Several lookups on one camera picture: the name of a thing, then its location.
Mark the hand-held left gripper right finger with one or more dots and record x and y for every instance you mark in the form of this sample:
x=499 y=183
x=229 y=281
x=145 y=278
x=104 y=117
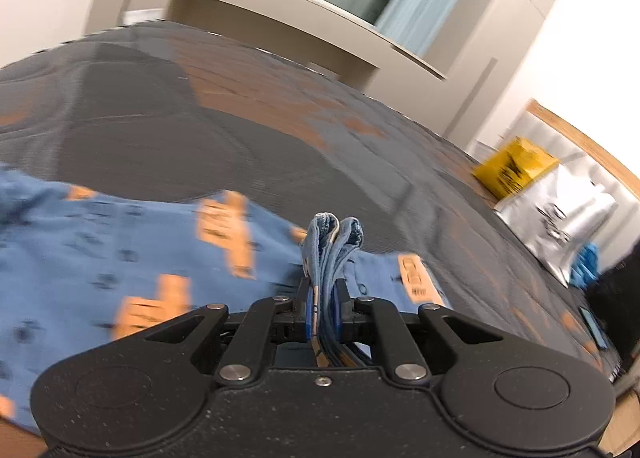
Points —
x=343 y=310

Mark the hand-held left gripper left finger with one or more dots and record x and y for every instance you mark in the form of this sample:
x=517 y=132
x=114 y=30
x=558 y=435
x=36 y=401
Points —
x=309 y=310

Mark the blue pants with orange cars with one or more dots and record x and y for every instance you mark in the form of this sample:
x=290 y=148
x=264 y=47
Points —
x=150 y=258

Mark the grey orange quilted bedspread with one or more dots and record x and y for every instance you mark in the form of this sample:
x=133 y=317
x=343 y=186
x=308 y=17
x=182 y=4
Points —
x=250 y=103

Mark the yellow shopping bag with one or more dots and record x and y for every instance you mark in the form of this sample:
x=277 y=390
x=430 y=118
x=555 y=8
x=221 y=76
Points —
x=515 y=168

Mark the white plastic bag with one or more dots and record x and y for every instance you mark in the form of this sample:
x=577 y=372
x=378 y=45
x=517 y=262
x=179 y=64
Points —
x=560 y=218

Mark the blue cloth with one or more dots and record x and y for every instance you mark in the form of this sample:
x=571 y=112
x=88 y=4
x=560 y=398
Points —
x=586 y=263

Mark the smartphone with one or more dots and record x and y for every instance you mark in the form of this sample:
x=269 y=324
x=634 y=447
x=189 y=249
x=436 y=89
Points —
x=595 y=327

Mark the beige window ledge cabinet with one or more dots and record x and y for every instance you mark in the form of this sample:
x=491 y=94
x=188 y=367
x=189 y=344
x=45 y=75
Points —
x=325 y=33

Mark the wooden trimmed headboard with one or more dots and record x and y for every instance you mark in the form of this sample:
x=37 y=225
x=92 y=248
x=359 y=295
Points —
x=590 y=143

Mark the beige tall wardrobe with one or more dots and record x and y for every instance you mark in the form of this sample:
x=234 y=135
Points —
x=505 y=38

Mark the white flat object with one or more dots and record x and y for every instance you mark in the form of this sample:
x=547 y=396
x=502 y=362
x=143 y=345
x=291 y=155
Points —
x=142 y=17

